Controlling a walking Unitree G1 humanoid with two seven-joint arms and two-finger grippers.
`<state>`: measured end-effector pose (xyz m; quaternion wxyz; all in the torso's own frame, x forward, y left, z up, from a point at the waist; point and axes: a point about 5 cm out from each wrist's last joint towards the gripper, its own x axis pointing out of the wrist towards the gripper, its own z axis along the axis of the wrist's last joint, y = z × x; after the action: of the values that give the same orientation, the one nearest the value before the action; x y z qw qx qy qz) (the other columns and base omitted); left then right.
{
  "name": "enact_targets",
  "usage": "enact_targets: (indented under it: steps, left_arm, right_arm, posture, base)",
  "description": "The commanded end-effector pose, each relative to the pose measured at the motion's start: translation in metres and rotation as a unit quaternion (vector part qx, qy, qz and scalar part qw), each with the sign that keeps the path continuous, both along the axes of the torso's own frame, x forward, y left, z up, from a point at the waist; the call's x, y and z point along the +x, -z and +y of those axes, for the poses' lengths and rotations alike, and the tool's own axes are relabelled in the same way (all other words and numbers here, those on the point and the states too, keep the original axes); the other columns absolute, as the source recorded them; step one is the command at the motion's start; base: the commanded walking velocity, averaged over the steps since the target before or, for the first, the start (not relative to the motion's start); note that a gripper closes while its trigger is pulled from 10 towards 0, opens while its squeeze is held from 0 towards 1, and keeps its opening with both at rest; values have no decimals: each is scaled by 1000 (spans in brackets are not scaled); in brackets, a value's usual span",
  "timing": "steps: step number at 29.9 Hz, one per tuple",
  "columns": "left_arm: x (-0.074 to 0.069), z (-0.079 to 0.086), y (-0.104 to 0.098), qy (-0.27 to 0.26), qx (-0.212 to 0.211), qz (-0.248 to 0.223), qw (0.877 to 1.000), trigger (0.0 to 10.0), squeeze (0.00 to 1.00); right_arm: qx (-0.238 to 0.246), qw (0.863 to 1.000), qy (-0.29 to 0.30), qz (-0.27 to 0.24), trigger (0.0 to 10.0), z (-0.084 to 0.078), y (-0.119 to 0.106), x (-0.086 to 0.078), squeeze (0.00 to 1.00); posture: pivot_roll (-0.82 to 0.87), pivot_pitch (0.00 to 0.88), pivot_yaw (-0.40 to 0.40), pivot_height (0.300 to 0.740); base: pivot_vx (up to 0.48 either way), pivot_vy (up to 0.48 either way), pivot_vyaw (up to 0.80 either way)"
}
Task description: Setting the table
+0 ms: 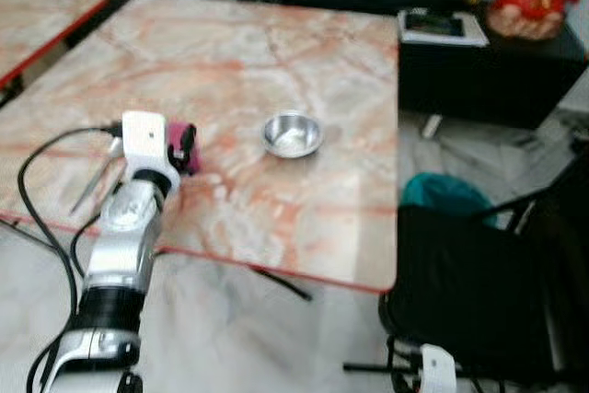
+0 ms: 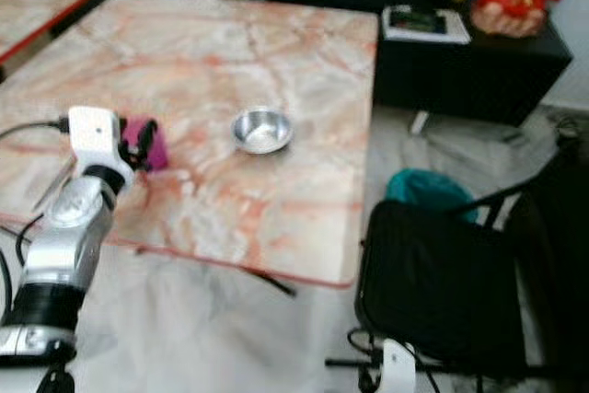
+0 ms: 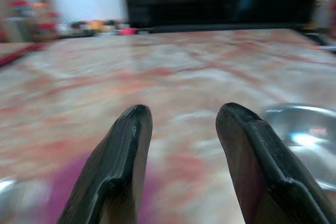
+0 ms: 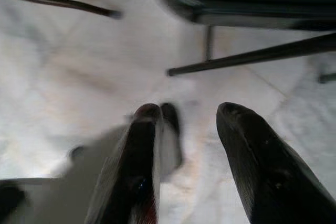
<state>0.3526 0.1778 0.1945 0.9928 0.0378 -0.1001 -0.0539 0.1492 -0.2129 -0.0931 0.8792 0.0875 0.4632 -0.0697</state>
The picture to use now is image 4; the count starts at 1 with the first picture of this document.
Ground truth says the thin dark furniture leg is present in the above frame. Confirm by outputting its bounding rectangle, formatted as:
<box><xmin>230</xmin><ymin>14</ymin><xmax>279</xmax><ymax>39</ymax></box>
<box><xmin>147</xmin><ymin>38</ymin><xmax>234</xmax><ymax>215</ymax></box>
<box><xmin>0</xmin><ymin>0</ymin><xmax>123</xmax><ymax>20</ymax></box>

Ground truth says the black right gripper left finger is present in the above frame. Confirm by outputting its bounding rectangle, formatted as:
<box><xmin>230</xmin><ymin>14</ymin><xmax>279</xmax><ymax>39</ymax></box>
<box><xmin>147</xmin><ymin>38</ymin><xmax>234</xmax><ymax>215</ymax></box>
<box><xmin>83</xmin><ymin>103</ymin><xmax>161</xmax><ymax>224</ymax></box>

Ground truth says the black right robot foot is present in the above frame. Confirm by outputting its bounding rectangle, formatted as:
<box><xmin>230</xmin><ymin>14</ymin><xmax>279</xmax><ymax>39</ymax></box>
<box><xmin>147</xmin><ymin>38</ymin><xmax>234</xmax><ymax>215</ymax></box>
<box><xmin>160</xmin><ymin>102</ymin><xmax>182</xmax><ymax>137</ymax></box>

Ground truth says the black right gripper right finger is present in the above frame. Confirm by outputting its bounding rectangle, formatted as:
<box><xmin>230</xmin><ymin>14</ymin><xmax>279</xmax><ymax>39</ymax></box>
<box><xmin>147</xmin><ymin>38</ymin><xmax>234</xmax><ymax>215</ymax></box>
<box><xmin>216</xmin><ymin>101</ymin><xmax>336</xmax><ymax>224</ymax></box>

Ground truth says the long black chair leg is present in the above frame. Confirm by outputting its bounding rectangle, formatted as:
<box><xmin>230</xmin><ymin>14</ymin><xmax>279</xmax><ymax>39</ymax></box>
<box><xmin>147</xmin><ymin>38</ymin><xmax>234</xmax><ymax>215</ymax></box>
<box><xmin>166</xmin><ymin>31</ymin><xmax>336</xmax><ymax>77</ymax></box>

